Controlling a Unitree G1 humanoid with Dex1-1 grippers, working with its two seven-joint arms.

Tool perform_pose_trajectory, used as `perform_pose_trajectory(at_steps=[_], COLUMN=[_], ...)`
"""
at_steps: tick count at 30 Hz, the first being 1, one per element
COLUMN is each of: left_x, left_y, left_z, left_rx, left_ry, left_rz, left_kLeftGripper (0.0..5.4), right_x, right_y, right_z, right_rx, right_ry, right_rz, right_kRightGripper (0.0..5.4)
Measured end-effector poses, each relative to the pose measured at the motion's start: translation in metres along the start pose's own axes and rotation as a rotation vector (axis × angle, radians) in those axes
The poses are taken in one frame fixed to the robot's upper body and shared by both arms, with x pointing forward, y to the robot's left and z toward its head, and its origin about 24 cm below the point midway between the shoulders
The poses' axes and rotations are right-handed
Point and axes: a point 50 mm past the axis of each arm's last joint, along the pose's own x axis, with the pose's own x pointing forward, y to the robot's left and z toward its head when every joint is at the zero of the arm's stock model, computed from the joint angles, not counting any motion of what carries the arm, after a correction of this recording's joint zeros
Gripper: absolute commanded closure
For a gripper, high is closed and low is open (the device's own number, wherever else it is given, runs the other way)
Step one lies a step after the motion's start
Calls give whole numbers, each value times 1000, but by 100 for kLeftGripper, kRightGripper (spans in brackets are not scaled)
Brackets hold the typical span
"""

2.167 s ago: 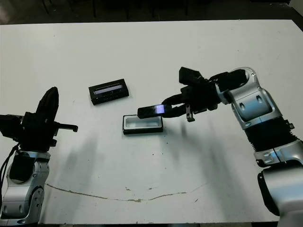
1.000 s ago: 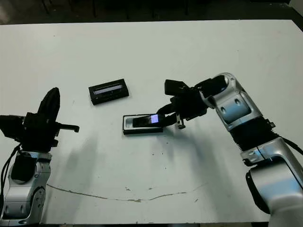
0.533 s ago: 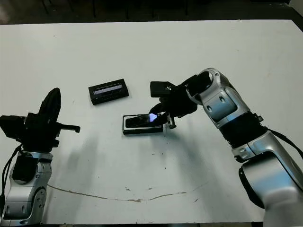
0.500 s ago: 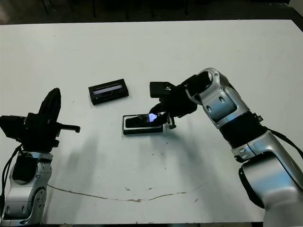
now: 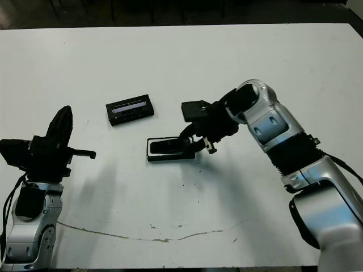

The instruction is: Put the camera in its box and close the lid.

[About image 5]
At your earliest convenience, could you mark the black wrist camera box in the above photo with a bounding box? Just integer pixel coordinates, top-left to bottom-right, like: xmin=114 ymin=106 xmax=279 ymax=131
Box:
xmin=181 ymin=100 xmax=213 ymax=123
xmin=0 ymin=138 xmax=32 ymax=172

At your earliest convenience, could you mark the black box lid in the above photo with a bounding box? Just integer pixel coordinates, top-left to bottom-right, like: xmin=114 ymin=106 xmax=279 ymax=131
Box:
xmin=105 ymin=93 xmax=155 ymax=128

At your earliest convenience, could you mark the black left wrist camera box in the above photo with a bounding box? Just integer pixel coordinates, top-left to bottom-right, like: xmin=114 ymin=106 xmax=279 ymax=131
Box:
xmin=0 ymin=138 xmax=32 ymax=172

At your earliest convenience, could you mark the black camera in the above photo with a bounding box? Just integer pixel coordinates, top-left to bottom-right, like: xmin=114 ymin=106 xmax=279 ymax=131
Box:
xmin=149 ymin=138 xmax=189 ymax=156

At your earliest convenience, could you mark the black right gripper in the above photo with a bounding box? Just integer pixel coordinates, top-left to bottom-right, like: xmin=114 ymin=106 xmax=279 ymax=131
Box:
xmin=178 ymin=97 xmax=241 ymax=156

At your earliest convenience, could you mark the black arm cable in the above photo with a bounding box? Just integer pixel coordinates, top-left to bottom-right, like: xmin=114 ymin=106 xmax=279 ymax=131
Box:
xmin=309 ymin=134 xmax=363 ymax=193
xmin=0 ymin=172 xmax=28 ymax=247

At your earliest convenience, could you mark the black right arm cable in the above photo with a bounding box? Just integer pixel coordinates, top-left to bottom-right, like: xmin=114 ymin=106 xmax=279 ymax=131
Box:
xmin=309 ymin=134 xmax=363 ymax=193

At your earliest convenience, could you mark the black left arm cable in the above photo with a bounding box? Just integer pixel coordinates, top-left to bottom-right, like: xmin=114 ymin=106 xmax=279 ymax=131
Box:
xmin=0 ymin=172 xmax=28 ymax=247

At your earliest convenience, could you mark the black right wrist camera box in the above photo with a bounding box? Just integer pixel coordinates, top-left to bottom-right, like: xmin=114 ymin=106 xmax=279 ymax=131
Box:
xmin=181 ymin=100 xmax=213 ymax=123

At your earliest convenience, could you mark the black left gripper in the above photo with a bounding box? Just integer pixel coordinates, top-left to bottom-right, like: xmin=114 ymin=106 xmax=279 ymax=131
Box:
xmin=28 ymin=105 xmax=97 ymax=184

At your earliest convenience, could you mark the black box base white insert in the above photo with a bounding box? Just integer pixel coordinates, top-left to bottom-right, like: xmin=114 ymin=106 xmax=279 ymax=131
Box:
xmin=146 ymin=135 xmax=197 ymax=163

